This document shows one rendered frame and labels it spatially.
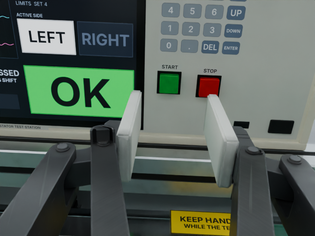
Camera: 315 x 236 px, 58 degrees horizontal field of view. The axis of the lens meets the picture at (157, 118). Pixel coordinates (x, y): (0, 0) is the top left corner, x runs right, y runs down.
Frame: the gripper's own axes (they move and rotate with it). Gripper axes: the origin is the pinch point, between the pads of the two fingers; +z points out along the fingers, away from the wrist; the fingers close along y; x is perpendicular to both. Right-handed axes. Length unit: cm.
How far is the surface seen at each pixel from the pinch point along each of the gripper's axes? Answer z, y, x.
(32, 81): 9.7, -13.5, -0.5
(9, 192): 21.9, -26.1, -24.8
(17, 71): 9.7, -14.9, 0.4
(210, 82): 9.2, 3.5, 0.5
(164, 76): 9.2, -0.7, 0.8
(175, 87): 9.2, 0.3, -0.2
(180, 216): 4.7, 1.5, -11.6
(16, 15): 9.7, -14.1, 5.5
